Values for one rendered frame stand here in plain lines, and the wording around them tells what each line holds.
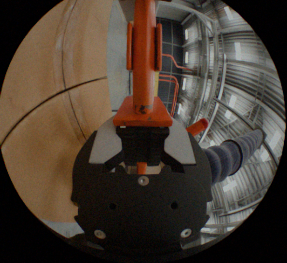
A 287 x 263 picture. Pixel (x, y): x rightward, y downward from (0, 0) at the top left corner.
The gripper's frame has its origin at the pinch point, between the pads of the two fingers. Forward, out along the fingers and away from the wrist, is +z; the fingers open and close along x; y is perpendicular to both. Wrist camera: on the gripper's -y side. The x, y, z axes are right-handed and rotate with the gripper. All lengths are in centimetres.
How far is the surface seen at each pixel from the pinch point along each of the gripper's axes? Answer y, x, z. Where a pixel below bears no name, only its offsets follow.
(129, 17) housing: -15.4, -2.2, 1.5
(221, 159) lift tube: 17.7, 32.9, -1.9
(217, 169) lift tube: 18.0, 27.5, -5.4
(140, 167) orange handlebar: 10.1, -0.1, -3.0
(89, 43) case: -15.0, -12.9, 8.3
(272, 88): -141, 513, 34
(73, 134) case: 3.2, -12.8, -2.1
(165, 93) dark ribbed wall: 233, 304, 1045
